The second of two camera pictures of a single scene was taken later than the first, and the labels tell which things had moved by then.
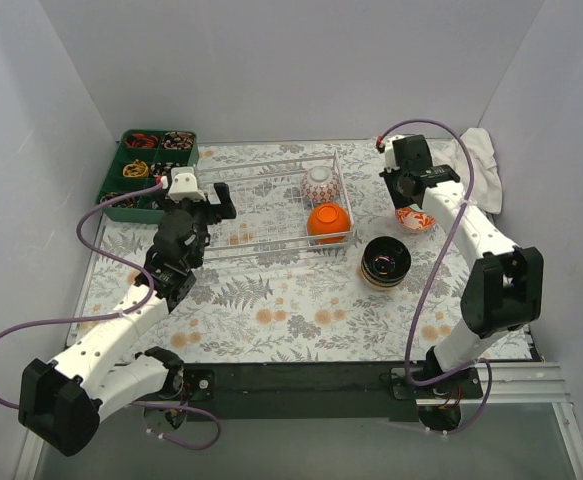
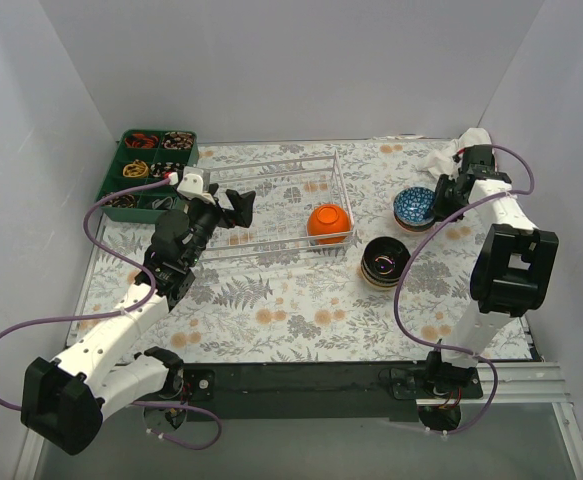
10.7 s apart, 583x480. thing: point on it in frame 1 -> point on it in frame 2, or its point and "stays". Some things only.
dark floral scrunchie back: (178, 140) stays
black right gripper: (434, 174) -> (444, 193)
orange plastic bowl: (328, 218) stays
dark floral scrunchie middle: (159, 169) stays
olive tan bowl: (386, 258) stays
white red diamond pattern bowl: (321, 185) -> (415, 205)
